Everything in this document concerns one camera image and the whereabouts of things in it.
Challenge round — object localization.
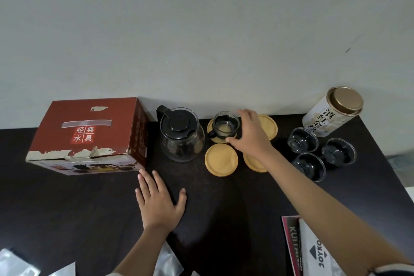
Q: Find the person's right hand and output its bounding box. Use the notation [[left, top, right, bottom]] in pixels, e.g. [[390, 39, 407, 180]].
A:
[[225, 109, 276, 160]]

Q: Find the person's left hand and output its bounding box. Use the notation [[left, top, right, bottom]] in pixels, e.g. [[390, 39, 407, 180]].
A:
[[135, 169, 188, 234]]

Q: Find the bamboo coaster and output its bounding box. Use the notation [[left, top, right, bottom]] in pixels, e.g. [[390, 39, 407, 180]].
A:
[[257, 114, 279, 141], [242, 152, 269, 173], [204, 143, 239, 177], [207, 118, 242, 144]]

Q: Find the glass cup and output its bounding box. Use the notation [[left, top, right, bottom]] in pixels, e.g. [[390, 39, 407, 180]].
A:
[[322, 137, 357, 166], [287, 127, 319, 154], [291, 152, 326, 182], [207, 110, 242, 140]]

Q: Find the glass teapot black lid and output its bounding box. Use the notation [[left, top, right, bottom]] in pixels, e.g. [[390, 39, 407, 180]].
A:
[[156, 105, 206, 163]]

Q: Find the white tea tin gold lid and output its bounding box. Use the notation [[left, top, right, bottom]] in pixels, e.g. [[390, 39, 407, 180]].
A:
[[302, 86, 364, 138]]

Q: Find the red cardboard tea set box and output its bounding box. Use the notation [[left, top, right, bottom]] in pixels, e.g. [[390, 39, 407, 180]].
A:
[[25, 97, 150, 176]]

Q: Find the white packet black logo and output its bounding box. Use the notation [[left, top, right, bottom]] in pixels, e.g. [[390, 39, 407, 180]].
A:
[[297, 218, 347, 276]]

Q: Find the group of silver foil pouches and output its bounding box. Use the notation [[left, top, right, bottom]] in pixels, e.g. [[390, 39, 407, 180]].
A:
[[0, 241, 201, 276]]

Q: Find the person's right forearm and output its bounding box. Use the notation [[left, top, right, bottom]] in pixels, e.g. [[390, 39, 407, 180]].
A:
[[258, 149, 411, 276]]

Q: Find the dark wooden table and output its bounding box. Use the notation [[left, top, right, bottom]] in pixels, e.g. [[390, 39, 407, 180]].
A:
[[0, 113, 414, 276]]

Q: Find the pink packet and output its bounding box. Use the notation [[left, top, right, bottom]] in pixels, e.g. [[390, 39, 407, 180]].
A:
[[281, 215, 304, 276]]

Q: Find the clear plastic water bottle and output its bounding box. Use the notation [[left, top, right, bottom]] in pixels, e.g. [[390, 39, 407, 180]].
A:
[[386, 153, 414, 186]]

